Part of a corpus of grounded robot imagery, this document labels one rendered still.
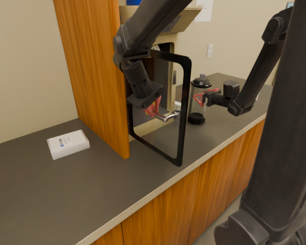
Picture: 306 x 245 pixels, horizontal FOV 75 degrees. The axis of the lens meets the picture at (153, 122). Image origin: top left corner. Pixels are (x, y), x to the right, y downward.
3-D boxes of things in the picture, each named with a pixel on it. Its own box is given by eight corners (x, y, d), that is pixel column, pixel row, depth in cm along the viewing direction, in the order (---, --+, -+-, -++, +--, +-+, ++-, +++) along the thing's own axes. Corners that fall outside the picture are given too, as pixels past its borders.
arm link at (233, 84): (234, 116, 86) (250, 110, 88) (235, 92, 80) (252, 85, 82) (217, 106, 96) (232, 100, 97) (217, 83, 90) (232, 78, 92)
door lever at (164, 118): (157, 111, 71) (157, 104, 70) (177, 119, 65) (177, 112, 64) (145, 115, 68) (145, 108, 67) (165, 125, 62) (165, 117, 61)
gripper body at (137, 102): (127, 103, 61) (117, 85, 56) (150, 83, 65) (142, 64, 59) (141, 111, 57) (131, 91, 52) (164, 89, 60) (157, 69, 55)
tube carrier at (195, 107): (182, 117, 113) (186, 81, 103) (195, 112, 120) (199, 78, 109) (197, 125, 106) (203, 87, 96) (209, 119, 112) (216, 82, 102)
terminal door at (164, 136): (131, 134, 93) (125, 43, 72) (181, 168, 73) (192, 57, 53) (129, 135, 92) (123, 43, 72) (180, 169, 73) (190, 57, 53)
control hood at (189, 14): (119, 37, 72) (116, 5, 67) (179, 31, 90) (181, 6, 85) (138, 41, 64) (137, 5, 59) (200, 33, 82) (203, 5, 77)
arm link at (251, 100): (284, 23, 52) (314, 15, 54) (268, 13, 55) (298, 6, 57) (232, 120, 87) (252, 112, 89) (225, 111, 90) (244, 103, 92)
